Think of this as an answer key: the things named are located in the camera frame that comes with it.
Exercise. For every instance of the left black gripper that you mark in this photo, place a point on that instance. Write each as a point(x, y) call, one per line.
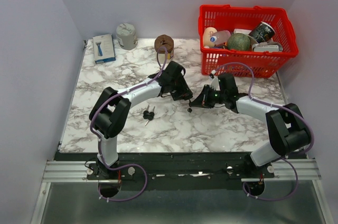
point(184, 89)

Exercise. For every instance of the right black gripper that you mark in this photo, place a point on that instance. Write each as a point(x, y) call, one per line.
point(203, 100)

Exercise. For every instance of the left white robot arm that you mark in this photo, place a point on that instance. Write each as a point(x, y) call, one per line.
point(109, 114)

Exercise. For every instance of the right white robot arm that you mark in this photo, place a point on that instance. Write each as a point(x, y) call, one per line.
point(286, 130)

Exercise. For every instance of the red plastic basket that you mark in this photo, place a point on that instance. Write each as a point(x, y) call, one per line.
point(244, 20)

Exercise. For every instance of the brown lidded white jar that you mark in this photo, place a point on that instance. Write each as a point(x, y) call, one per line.
point(163, 44)

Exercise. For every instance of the beige egg shaped toy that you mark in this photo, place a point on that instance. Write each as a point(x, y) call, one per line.
point(206, 39)

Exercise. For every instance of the pink plastic bottle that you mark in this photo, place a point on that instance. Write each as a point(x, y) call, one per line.
point(220, 37)

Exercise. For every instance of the green round melon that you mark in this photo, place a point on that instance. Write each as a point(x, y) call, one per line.
point(239, 42)

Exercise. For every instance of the white box in basket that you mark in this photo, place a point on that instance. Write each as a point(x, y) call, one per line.
point(267, 47)

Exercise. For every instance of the grey marble cup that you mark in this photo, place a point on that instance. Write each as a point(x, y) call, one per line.
point(126, 36)

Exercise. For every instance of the razor package box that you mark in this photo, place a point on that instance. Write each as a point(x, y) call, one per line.
point(103, 48)

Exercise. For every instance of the black paper cup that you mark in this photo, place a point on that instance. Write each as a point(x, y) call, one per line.
point(263, 32)

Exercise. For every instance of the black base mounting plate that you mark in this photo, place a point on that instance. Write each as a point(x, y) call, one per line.
point(167, 171)

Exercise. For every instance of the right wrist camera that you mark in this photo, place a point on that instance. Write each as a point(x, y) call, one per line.
point(214, 83)

